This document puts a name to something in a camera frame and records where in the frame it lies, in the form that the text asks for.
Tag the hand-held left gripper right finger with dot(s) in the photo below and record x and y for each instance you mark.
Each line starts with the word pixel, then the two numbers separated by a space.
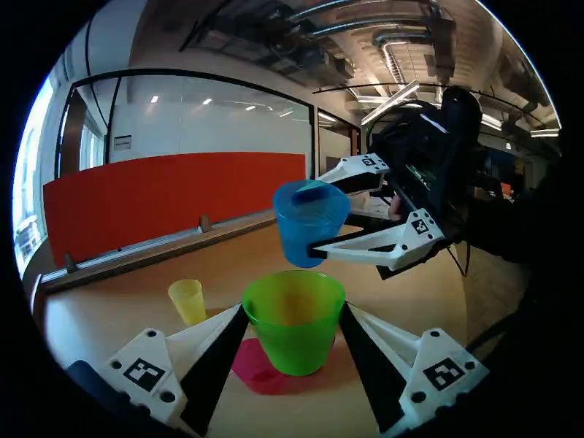
pixel 429 360

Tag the blue plastic cup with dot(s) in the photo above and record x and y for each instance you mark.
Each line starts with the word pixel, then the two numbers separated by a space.
pixel 305 223

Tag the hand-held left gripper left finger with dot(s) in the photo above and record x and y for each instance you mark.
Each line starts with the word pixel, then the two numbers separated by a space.
pixel 150 351

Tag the red desk screen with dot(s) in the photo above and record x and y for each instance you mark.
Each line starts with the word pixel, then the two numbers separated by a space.
pixel 173 200

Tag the green plastic cup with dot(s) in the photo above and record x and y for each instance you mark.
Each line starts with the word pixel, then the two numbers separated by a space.
pixel 292 328

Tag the yellow plastic cup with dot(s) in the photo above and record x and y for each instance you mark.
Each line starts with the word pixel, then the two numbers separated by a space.
pixel 188 301

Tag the pink plastic cup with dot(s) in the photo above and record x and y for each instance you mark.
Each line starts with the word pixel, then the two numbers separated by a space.
pixel 255 367

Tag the person's right hand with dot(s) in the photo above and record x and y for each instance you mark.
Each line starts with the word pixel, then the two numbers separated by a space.
pixel 394 207

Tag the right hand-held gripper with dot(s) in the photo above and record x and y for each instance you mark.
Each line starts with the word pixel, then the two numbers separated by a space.
pixel 424 150

